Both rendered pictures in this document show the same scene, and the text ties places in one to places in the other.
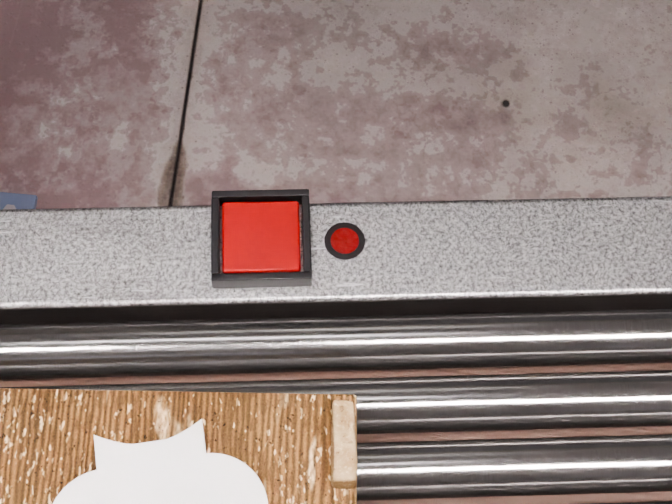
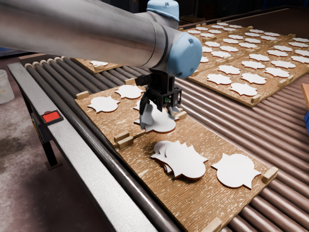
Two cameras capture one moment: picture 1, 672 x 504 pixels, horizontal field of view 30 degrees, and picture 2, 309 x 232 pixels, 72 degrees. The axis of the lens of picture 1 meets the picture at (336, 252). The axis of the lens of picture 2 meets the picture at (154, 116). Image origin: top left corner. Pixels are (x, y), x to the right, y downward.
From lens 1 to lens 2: 110 cm
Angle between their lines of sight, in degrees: 70
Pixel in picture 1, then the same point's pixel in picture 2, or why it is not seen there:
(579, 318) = (50, 93)
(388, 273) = (51, 107)
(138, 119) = not seen: outside the picture
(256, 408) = (82, 105)
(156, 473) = (98, 106)
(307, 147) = not seen: outside the picture
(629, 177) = not seen: outside the picture
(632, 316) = (48, 90)
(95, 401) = (91, 116)
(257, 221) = (48, 117)
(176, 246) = (57, 125)
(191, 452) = (92, 104)
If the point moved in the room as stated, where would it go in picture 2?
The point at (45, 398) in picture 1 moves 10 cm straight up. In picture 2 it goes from (94, 120) to (90, 100)
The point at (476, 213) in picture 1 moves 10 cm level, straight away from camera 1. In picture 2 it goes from (36, 105) to (13, 108)
